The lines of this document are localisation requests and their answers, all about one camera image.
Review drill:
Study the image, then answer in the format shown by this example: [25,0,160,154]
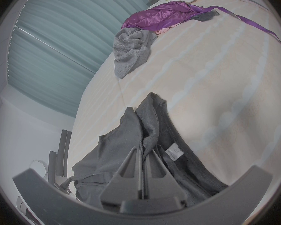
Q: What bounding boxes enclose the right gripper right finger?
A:
[144,149,188,206]

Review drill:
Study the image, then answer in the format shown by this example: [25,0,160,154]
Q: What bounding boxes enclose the bed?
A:
[66,0,281,189]

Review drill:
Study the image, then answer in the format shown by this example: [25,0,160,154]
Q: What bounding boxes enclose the purple satin garment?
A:
[121,0,281,44]

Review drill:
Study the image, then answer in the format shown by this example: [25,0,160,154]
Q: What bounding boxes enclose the black lace garment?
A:
[193,10,220,22]

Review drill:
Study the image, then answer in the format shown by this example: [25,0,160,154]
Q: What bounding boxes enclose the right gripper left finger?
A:
[101,147,143,207]

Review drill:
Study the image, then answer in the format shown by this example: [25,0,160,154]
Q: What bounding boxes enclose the grey knitted garment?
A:
[113,27,158,79]

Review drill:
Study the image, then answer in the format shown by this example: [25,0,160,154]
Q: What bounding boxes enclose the pink garment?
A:
[155,22,176,35]

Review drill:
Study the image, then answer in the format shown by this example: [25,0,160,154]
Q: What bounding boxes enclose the black T-shirt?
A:
[60,92,229,203]

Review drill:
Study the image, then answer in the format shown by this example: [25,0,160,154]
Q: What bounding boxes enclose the blue-green curtain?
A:
[14,0,155,73]
[7,27,96,118]

